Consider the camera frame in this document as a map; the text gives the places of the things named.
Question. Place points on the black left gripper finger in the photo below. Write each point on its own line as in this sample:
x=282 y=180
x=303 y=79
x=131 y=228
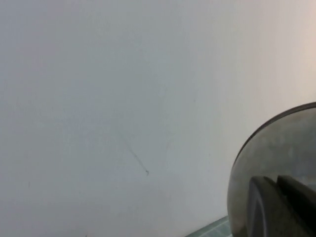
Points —
x=303 y=207

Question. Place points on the stainless steel lid black knob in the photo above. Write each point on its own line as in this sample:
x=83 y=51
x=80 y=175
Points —
x=266 y=153

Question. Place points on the green grid tablecloth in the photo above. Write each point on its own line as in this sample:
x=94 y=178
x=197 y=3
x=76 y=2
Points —
x=212 y=228

